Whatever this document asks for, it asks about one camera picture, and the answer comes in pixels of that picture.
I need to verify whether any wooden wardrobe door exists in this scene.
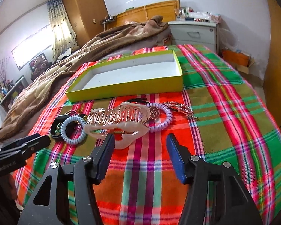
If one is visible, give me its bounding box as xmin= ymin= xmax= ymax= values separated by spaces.
xmin=263 ymin=0 xmax=281 ymax=130

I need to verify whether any blue spiral hair tie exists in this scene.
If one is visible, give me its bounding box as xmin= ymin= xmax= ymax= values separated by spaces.
xmin=60 ymin=115 xmax=87 ymax=145

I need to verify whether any brown fleece blanket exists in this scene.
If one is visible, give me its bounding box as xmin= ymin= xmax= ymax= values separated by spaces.
xmin=0 ymin=15 xmax=169 ymax=142

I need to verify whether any black wristband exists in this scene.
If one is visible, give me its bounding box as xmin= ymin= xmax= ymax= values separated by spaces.
xmin=50 ymin=114 xmax=70 ymax=140

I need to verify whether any clear glass cup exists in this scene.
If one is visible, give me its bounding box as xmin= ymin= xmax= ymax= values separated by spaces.
xmin=175 ymin=8 xmax=186 ymax=21

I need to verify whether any yellow-green shallow box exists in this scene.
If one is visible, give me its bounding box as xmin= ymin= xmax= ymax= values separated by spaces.
xmin=65 ymin=50 xmax=183 ymax=103

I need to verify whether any patterned window curtain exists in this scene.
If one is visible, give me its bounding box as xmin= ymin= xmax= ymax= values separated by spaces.
xmin=46 ymin=0 xmax=78 ymax=62

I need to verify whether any rhinestone hair clip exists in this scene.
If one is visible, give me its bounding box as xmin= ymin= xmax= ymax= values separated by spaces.
xmin=164 ymin=101 xmax=199 ymax=120

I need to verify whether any teddy bear picture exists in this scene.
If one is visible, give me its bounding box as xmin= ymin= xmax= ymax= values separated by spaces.
xmin=29 ymin=52 xmax=50 ymax=77

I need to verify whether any purple spiral hair tie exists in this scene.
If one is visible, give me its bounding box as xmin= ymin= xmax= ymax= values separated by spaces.
xmin=146 ymin=102 xmax=174 ymax=133

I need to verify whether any grey bedside cabinet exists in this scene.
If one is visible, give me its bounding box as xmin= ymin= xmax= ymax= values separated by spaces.
xmin=168 ymin=21 xmax=220 ymax=54

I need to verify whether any large pink hair claw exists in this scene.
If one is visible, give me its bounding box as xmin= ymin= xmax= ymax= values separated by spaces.
xmin=84 ymin=102 xmax=151 ymax=149

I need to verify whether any wooden headboard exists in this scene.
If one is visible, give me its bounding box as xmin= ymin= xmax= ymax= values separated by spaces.
xmin=105 ymin=0 xmax=180 ymax=29

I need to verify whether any tall wooden wardrobe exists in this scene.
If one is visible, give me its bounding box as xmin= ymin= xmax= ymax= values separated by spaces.
xmin=62 ymin=0 xmax=108 ymax=47

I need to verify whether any orange cardboard box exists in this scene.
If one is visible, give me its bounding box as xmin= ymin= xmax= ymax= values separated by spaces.
xmin=221 ymin=49 xmax=250 ymax=67

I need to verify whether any beaded bracelet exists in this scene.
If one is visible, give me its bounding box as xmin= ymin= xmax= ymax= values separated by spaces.
xmin=67 ymin=108 xmax=94 ymax=122

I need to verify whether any colourful plaid cloth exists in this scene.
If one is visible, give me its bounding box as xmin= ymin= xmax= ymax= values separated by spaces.
xmin=12 ymin=44 xmax=281 ymax=225

